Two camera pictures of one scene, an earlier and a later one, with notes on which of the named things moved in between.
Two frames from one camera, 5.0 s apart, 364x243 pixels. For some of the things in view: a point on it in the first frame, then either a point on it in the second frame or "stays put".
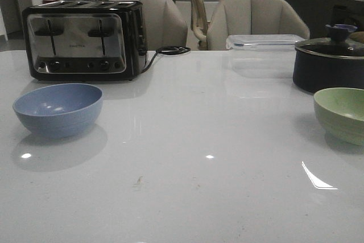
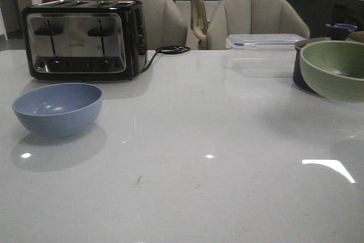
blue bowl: x=60 y=110 stays put
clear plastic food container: x=262 y=56 stays put
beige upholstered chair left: x=165 y=25 stays put
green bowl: x=340 y=111 -> x=335 y=68
